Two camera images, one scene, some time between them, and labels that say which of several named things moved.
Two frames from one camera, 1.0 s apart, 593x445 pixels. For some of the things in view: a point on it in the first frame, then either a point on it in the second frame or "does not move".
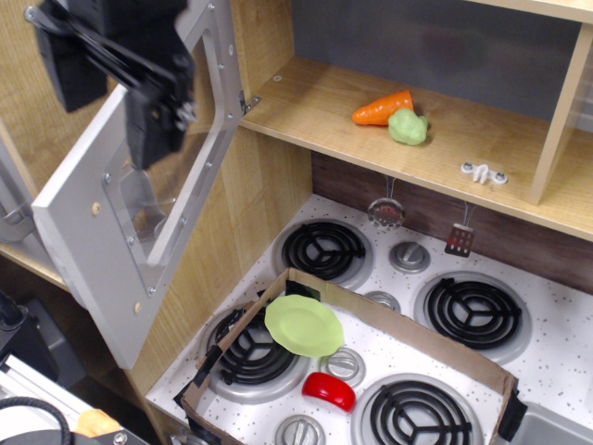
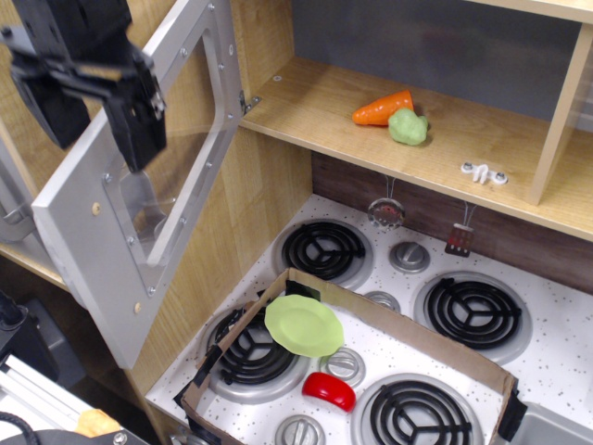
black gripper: (136, 40) to (84, 43)
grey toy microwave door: (119, 231) does not move
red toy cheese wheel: (329, 388) does not move
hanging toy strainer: (387, 212) does not move
